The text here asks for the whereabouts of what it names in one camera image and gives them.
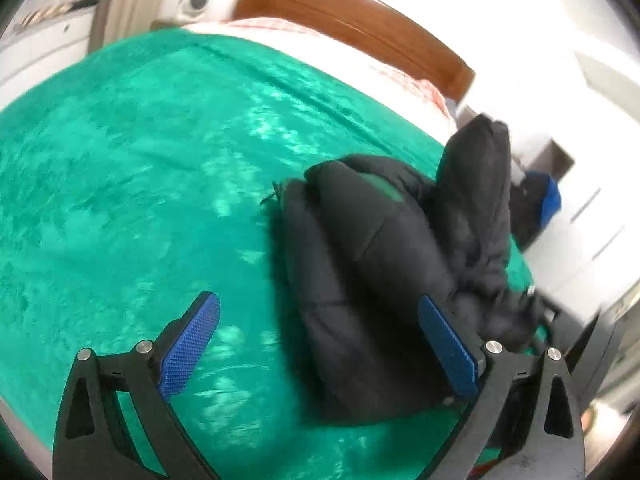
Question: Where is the white desk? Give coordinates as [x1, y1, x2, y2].
[460, 105, 640, 323]

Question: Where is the brown wooden headboard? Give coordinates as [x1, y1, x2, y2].
[232, 0, 476, 102]

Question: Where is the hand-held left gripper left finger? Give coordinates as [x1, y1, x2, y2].
[52, 290, 222, 480]

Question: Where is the braided curtain rope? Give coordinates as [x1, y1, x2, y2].
[14, 4, 68, 30]

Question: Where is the pink striped bedsheet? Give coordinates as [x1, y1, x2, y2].
[182, 16, 458, 133]

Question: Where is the round white appliance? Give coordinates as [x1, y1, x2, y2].
[177, 0, 236, 23]

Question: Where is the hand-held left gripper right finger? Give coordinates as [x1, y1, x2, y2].
[416, 295, 586, 480]

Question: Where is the black puffer jacket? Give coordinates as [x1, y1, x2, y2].
[270, 114, 547, 426]

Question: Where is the green fuzzy blanket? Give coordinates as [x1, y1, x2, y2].
[0, 27, 536, 480]

